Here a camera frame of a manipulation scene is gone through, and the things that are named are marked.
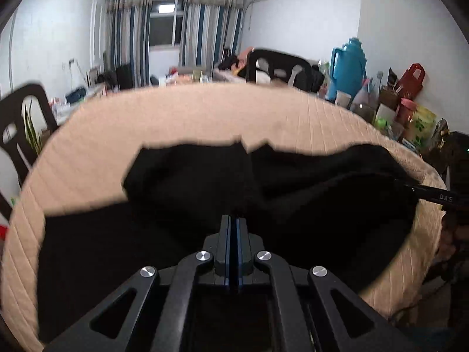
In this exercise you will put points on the window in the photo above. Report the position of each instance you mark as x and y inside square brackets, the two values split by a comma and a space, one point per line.
[163, 25]

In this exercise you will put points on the black pants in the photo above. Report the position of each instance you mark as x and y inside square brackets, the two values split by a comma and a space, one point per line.
[183, 198]

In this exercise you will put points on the black plastic chair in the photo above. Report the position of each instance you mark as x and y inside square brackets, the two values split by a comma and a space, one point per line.
[34, 95]
[274, 57]

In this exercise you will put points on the beige quilted table cover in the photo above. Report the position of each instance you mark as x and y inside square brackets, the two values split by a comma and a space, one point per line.
[183, 117]

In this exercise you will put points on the green potted plant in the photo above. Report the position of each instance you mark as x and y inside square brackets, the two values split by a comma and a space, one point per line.
[31, 132]

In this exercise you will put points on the small green bottle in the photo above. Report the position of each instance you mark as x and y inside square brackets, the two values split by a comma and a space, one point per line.
[381, 123]

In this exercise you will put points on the red gift bag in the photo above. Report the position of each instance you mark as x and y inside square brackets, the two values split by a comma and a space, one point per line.
[412, 82]

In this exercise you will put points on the red packet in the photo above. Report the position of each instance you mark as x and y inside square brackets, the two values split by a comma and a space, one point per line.
[2, 231]

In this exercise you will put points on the dark bag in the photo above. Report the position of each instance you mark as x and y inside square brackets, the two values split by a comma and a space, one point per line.
[76, 95]

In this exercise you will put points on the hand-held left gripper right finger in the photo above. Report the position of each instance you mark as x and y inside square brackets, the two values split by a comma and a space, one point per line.
[240, 253]

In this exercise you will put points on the black suitcase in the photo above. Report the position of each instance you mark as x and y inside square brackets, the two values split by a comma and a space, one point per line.
[124, 77]

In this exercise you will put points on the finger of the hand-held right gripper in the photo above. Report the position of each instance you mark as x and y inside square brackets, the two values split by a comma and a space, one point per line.
[432, 194]

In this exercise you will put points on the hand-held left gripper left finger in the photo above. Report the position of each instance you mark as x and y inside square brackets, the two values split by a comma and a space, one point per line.
[226, 253]

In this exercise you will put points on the blue thermos jug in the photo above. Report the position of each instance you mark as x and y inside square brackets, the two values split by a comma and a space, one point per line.
[350, 66]

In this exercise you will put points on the green printed bag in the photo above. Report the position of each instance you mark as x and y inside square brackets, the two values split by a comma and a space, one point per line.
[421, 124]

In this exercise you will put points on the striped curtain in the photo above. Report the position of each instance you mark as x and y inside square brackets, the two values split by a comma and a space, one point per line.
[209, 25]
[124, 36]

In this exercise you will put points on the white cup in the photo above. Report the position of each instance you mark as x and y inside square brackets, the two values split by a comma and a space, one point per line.
[343, 99]

